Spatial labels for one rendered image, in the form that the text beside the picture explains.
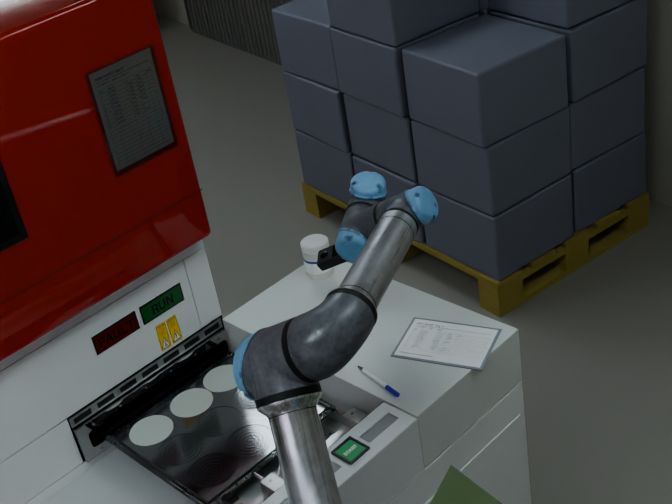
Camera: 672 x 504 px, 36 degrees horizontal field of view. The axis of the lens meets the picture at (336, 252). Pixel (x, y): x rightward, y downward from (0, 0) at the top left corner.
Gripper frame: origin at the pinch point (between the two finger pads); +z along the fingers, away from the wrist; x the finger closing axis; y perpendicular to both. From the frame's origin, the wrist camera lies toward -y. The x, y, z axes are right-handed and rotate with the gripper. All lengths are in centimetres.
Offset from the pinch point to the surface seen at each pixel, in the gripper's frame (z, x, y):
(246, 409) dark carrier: 13.1, -22.9, -24.9
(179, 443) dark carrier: 13, -32, -38
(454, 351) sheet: 1.4, -14.7, 21.0
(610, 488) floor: 101, 14, 75
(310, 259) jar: 8.0, 19.1, -13.0
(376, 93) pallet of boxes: 66, 164, 1
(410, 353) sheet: 2.9, -14.3, 11.5
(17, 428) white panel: 3, -36, -71
